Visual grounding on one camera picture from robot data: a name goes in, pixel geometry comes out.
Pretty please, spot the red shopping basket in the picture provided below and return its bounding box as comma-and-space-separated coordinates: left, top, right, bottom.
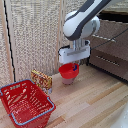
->
0, 79, 57, 128

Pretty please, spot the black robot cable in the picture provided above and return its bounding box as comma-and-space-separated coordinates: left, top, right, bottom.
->
90, 28, 128, 51

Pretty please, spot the red yellow snack box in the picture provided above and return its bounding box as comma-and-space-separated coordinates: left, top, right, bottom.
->
30, 69, 54, 95

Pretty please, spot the red bowl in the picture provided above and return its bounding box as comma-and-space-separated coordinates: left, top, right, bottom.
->
58, 62, 81, 80

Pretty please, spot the brown drawer cabinet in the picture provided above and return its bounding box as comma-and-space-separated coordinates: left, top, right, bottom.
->
85, 9, 128, 82

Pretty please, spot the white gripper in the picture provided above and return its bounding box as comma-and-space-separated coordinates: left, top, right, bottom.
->
58, 45, 91, 72

